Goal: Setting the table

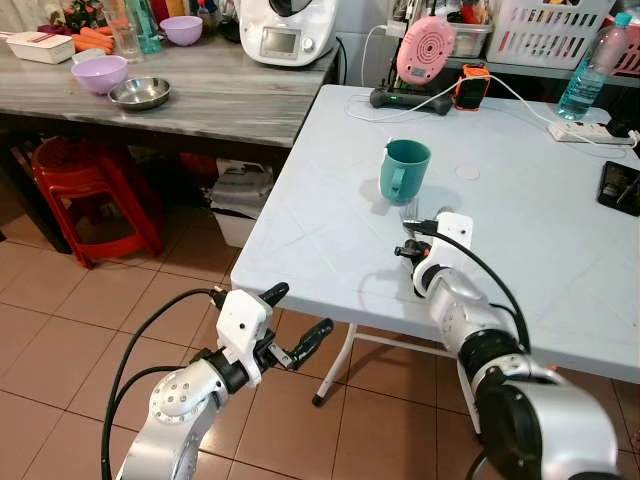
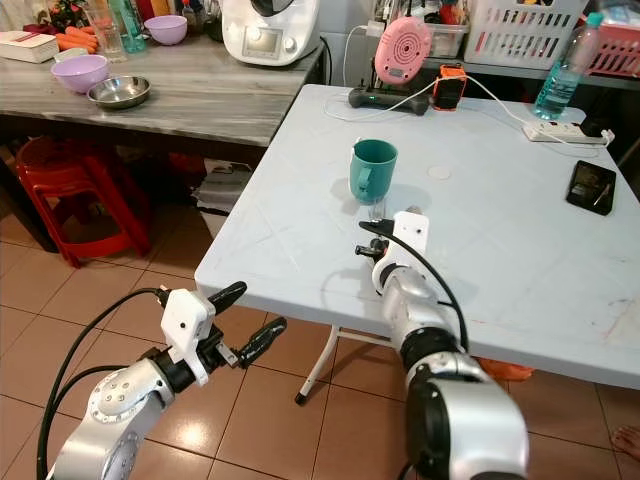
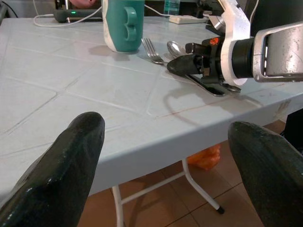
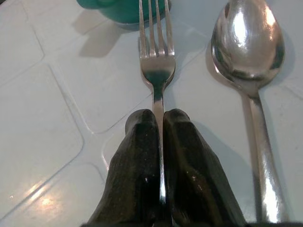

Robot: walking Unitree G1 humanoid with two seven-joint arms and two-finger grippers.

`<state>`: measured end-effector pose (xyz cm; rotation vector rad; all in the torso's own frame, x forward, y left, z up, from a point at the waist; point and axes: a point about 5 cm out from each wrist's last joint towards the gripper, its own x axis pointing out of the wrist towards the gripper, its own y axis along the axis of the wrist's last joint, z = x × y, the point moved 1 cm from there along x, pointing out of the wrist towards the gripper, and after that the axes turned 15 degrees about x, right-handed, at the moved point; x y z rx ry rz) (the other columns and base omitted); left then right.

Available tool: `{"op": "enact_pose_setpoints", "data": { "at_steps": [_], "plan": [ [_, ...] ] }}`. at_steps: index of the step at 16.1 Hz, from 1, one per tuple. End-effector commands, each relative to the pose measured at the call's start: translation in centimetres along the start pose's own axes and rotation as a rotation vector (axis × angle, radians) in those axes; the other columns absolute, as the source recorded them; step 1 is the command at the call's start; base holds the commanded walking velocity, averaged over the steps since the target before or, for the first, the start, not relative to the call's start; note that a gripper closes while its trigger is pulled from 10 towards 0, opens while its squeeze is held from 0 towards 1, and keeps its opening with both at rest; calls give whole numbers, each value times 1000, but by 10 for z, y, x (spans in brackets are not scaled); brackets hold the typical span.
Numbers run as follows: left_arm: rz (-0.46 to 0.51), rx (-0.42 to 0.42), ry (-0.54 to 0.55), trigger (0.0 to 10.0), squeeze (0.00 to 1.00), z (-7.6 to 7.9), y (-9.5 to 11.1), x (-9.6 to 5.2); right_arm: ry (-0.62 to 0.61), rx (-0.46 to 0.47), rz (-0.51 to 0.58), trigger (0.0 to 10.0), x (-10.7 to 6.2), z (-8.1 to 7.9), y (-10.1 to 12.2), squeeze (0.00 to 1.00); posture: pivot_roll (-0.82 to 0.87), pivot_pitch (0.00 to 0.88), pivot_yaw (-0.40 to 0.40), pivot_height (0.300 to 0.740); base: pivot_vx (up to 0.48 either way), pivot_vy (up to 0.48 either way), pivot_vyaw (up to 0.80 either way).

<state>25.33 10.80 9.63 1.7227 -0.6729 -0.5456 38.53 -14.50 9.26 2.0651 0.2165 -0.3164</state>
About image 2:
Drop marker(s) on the small clear drinking glass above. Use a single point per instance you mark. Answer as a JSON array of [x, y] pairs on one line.
[[376, 209]]

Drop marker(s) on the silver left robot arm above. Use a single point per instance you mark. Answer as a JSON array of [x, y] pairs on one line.
[[110, 420]]

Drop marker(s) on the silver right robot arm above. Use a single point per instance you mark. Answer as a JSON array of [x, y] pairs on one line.
[[410, 310]]

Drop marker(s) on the teal plastic mug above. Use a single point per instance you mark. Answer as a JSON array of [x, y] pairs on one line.
[[378, 165]]

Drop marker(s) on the small white round lid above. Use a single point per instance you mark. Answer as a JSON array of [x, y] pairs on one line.
[[438, 172]]

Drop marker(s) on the black handheld device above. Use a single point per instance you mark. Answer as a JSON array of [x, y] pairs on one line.
[[380, 99]]

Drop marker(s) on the white plastic folding table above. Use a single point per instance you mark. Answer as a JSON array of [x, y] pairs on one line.
[[510, 260]]

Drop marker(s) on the orange and black device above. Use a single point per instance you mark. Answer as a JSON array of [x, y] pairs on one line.
[[450, 90]]

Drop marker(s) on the orange slipper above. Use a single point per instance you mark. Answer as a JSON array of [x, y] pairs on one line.
[[505, 370]]

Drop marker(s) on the pink round fan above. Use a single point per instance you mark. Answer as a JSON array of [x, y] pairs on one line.
[[403, 50]]

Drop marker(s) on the red plastic stools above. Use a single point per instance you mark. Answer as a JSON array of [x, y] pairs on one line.
[[75, 175]]

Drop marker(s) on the grey wooden counter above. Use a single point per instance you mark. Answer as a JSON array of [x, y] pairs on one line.
[[220, 100]]

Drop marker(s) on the clear plastic box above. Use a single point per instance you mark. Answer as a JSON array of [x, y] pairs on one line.
[[450, 40]]

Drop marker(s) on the white power strip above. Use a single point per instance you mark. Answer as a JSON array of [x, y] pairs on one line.
[[560, 133]]

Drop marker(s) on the white kitchen food processor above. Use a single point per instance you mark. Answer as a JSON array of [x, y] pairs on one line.
[[270, 35]]

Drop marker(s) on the stainless steel bowl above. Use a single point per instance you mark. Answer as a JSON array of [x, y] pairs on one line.
[[120, 93]]

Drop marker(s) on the white plastic laundry basket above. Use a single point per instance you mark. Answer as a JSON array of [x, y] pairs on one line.
[[520, 35]]

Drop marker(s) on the blue plastic water bottle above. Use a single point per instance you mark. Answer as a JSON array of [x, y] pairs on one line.
[[565, 75]]

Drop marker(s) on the large purple plastic bowl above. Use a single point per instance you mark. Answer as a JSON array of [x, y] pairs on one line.
[[80, 72]]

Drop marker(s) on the small purple plastic bowl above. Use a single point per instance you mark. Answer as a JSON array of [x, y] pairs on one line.
[[166, 30]]

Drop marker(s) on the tall clear glass cup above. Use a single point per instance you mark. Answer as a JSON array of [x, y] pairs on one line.
[[106, 35]]

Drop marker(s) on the teal plastic bottle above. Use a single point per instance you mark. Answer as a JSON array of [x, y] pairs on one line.
[[130, 25]]

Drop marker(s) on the orange carrots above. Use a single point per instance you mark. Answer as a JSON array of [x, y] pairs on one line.
[[78, 40]]

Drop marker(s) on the red plastic basket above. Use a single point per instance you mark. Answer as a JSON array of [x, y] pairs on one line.
[[618, 55]]

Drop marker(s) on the person's bare foot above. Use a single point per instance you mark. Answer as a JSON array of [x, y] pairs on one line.
[[628, 442]]

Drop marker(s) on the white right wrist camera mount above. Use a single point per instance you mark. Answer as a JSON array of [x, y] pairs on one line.
[[408, 230]]

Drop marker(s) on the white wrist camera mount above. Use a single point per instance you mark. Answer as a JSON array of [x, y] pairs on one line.
[[190, 325], [408, 230]]

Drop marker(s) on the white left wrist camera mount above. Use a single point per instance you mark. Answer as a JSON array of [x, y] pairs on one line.
[[190, 325]]

